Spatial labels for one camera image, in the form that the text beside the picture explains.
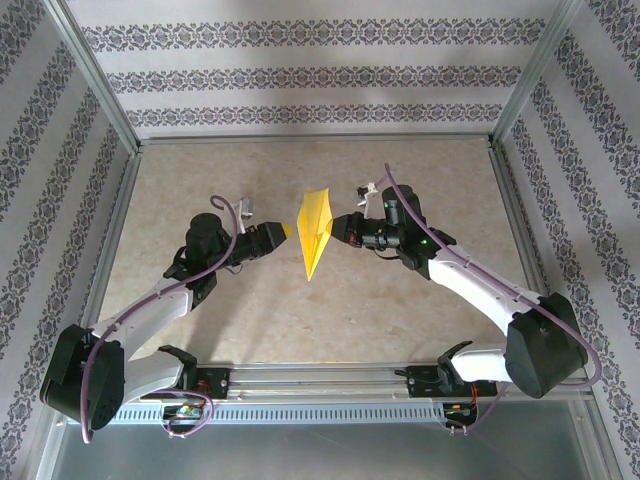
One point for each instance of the yellow paper sheet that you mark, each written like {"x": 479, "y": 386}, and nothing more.
{"x": 312, "y": 235}

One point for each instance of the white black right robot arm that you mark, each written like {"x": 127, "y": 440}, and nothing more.
{"x": 475, "y": 290}

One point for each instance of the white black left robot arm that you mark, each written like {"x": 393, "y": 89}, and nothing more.
{"x": 150, "y": 310}

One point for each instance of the grey metal sheet panel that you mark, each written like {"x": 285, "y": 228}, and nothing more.
{"x": 320, "y": 455}

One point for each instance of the small circuit board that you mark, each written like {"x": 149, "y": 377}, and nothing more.
{"x": 457, "y": 411}
{"x": 182, "y": 412}

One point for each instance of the thin aluminium frame rail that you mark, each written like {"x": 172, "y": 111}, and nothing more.
{"x": 112, "y": 235}
{"x": 525, "y": 240}
{"x": 320, "y": 140}

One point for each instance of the wide aluminium frame rail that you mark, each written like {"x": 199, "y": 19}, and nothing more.
{"x": 320, "y": 377}

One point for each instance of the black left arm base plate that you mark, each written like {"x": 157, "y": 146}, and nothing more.
{"x": 220, "y": 382}

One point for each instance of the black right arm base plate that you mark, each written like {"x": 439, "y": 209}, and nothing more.
{"x": 420, "y": 382}

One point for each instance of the aluminium frame post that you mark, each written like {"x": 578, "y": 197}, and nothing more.
{"x": 537, "y": 75}
{"x": 95, "y": 80}

